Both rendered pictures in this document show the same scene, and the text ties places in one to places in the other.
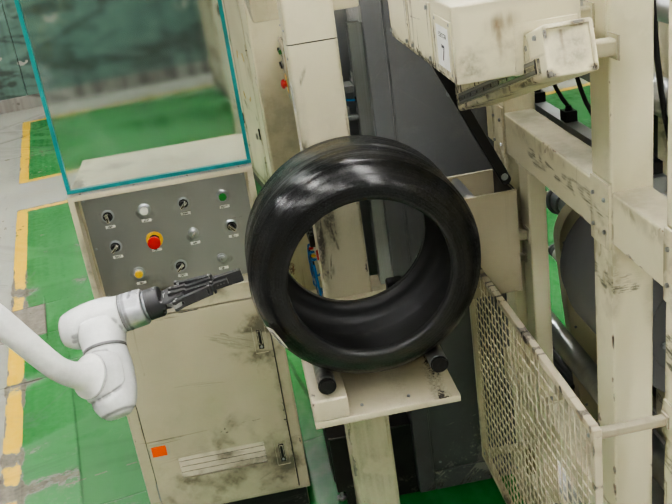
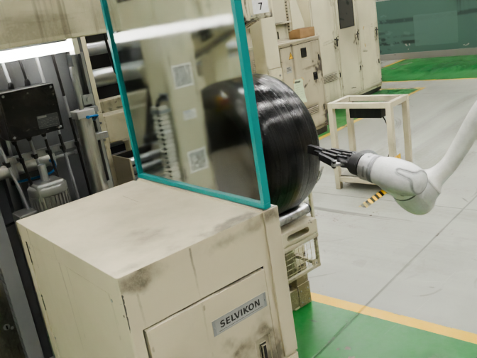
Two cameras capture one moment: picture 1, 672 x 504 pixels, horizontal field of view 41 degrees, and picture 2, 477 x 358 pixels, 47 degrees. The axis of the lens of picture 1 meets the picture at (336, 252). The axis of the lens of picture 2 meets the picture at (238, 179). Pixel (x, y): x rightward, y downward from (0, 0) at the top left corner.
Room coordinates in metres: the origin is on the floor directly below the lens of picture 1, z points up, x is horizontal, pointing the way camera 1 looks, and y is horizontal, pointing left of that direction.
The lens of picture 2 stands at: (3.17, 1.67, 1.68)
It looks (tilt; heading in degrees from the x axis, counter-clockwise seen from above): 17 degrees down; 237
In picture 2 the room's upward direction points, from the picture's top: 9 degrees counter-clockwise
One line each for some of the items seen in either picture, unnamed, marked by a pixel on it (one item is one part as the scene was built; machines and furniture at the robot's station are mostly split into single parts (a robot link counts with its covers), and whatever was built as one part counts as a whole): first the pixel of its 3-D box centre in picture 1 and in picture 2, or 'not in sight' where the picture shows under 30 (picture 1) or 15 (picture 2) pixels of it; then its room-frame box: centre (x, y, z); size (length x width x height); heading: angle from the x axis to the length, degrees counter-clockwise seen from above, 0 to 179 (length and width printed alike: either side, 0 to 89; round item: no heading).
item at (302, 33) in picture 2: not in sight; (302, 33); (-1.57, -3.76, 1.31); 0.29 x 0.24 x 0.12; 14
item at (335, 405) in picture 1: (321, 373); (277, 238); (2.03, 0.08, 0.84); 0.36 x 0.09 x 0.06; 5
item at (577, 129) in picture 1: (570, 133); not in sight; (2.29, -0.67, 1.30); 0.83 x 0.13 x 0.08; 5
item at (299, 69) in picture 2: not in sight; (287, 91); (-1.27, -3.80, 0.62); 0.91 x 0.58 x 1.25; 14
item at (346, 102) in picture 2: not in sight; (370, 143); (-0.38, -1.65, 0.40); 0.60 x 0.35 x 0.80; 104
